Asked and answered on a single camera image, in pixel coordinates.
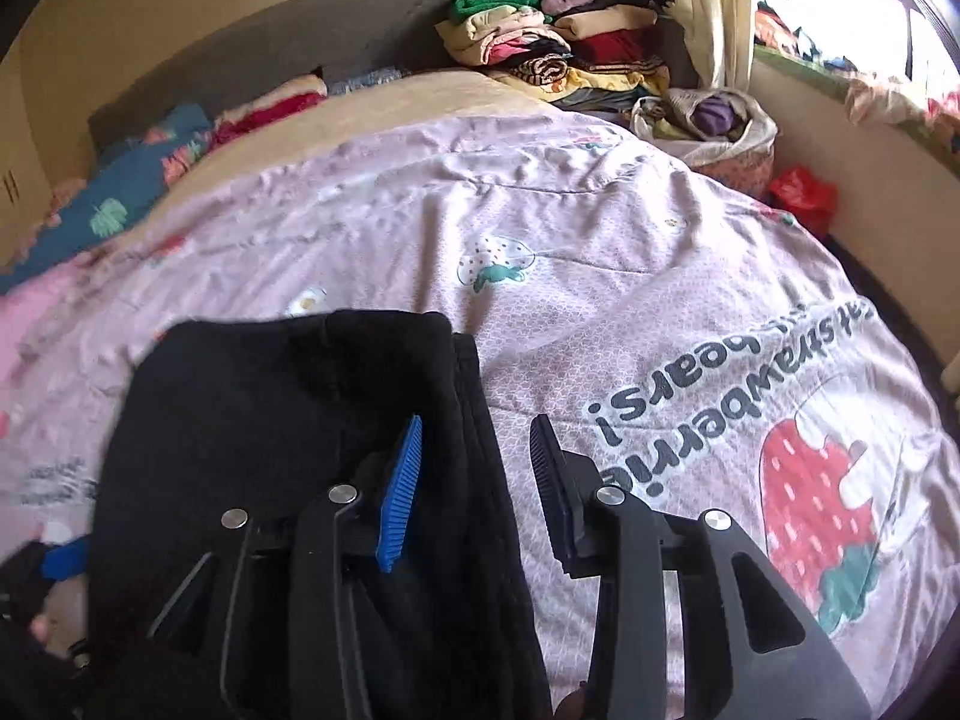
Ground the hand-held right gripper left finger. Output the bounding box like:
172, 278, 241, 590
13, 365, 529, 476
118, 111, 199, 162
150, 416, 423, 720

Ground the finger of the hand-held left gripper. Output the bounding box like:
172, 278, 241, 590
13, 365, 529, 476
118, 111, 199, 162
41, 536, 91, 582

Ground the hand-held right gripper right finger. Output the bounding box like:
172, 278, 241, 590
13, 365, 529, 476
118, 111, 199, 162
529, 414, 871, 720

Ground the black garment with orange sleeve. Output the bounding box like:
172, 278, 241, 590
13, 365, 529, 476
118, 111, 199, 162
86, 309, 556, 720

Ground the white bag of clothes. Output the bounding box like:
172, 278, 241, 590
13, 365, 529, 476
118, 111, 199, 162
630, 86, 781, 166

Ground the stack of folded clothes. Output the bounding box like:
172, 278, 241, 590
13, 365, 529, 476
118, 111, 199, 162
435, 0, 702, 113

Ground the blue leaf print pillow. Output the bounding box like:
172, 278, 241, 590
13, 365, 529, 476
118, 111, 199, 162
0, 101, 215, 293

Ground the pink patterned basket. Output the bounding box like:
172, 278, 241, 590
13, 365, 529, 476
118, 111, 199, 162
694, 139, 777, 200

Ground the beige wardrobe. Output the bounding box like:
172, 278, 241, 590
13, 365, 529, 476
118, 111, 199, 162
0, 52, 55, 271

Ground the red plastic bag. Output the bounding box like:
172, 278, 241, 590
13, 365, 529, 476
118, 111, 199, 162
765, 165, 839, 237

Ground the beige bed sheet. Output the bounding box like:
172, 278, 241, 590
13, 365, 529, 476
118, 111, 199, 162
139, 67, 571, 226

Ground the red and white cloth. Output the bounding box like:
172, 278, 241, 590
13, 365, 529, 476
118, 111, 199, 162
214, 73, 327, 151

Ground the blue-grey fringed cloth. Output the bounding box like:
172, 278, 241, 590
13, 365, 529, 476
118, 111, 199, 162
326, 64, 412, 96

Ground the grey padded headboard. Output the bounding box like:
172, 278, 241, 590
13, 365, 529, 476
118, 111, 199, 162
88, 0, 460, 147

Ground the crumpled pink floral cloth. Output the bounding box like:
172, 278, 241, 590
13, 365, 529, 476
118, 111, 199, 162
844, 73, 960, 136

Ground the cream curtain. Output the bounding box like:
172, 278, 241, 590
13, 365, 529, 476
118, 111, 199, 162
666, 0, 757, 91

